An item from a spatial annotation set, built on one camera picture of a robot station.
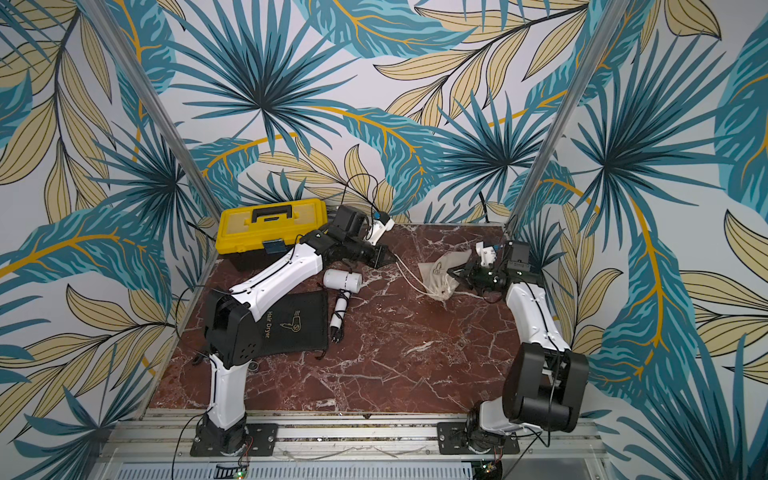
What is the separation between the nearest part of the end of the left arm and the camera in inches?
25.8

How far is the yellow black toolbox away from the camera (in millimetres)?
956

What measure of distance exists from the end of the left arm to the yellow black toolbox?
0.95ft
